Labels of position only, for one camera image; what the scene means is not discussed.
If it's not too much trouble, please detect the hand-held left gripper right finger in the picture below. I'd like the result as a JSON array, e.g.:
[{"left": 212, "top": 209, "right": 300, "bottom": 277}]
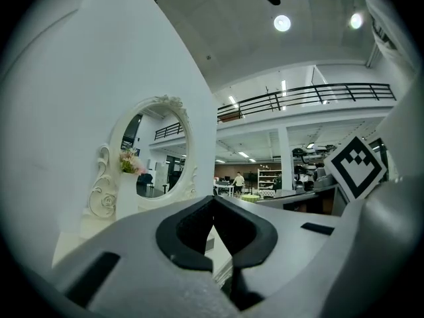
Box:
[{"left": 213, "top": 196, "right": 344, "bottom": 311}]

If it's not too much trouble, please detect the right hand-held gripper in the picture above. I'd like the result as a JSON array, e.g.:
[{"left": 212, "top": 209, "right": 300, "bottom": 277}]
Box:
[{"left": 317, "top": 74, "right": 424, "bottom": 318}]

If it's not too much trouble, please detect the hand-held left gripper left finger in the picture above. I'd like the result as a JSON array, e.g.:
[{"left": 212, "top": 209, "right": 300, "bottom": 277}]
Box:
[{"left": 49, "top": 195, "right": 239, "bottom": 318}]

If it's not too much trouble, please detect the white shelving unit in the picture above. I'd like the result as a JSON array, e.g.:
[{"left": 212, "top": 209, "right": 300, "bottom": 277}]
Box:
[{"left": 257, "top": 168, "right": 283, "bottom": 192}]

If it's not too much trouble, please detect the white vase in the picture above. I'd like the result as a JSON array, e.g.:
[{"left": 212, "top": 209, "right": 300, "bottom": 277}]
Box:
[{"left": 115, "top": 172, "right": 140, "bottom": 222}]

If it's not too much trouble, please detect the person's white shirt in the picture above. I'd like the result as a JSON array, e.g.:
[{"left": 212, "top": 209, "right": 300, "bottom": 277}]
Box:
[{"left": 356, "top": 0, "right": 421, "bottom": 81}]

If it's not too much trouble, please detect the pink flower bouquet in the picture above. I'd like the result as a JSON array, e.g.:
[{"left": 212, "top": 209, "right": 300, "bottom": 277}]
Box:
[{"left": 118, "top": 146, "right": 147, "bottom": 176}]

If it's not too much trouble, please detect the white ornate oval mirror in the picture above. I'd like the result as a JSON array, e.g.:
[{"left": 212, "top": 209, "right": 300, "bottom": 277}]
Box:
[{"left": 86, "top": 94, "right": 199, "bottom": 219}]

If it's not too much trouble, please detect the black balcony railing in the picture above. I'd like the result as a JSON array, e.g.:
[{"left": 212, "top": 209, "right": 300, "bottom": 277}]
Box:
[{"left": 217, "top": 82, "right": 398, "bottom": 124}]

